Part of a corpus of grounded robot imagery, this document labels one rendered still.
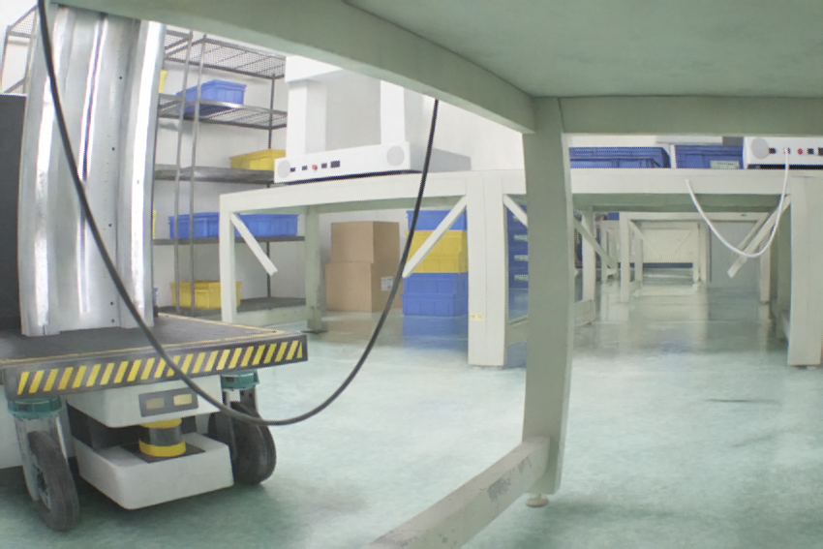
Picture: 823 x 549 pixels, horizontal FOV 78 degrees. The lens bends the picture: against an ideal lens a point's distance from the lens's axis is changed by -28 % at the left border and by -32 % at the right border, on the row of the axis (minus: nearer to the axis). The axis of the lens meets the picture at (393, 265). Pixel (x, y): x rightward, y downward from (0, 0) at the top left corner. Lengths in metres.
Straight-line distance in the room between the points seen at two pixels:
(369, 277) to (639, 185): 3.06
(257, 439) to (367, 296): 3.91
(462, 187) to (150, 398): 1.85
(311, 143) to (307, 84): 0.30
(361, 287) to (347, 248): 0.31
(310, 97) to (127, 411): 2.43
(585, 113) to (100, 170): 0.96
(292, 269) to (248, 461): 4.00
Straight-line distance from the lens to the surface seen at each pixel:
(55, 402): 1.06
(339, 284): 5.24
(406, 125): 2.91
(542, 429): 1.15
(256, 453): 1.27
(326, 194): 2.98
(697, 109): 1.09
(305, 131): 3.19
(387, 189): 2.81
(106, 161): 1.40
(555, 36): 0.79
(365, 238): 5.14
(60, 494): 1.04
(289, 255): 5.21
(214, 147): 4.63
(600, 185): 2.46
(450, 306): 4.68
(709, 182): 2.40
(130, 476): 1.07
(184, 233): 4.08
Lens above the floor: 0.48
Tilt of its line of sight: 2 degrees down
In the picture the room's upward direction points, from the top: 1 degrees counter-clockwise
